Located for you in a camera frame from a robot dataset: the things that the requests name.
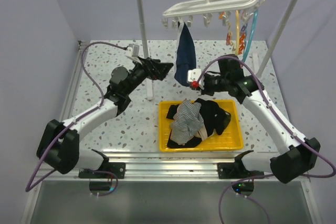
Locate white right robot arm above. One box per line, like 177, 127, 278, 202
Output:
196, 55, 321, 184

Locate white rectangular clip hanger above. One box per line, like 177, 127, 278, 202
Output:
161, 0, 262, 28

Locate blue round clip hanger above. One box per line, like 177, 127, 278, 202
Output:
243, 9, 258, 62

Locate yellow plastic tray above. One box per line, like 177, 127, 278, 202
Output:
159, 100, 244, 152

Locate grey striped underwear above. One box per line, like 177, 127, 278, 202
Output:
169, 99, 205, 145

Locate yellow round clip hanger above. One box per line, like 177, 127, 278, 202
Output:
218, 0, 245, 54

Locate black underwear beige waistband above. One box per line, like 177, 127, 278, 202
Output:
195, 98, 231, 141

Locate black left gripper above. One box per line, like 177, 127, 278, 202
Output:
124, 56, 172, 96

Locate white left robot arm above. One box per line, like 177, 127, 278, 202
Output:
36, 58, 174, 178

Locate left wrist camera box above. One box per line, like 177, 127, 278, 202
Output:
125, 44, 140, 60

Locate navy blue underwear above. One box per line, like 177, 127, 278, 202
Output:
174, 22, 196, 87

